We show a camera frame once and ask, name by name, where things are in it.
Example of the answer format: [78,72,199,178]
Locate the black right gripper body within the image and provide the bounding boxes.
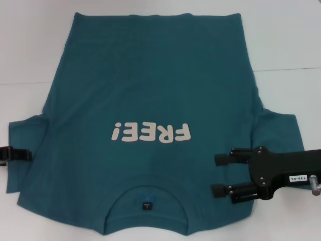
[247,146,321,200]

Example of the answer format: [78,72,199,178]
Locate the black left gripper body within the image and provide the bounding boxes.
[0,146,12,167]

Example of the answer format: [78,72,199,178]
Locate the blue shirt with FREE print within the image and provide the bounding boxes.
[6,11,307,229]

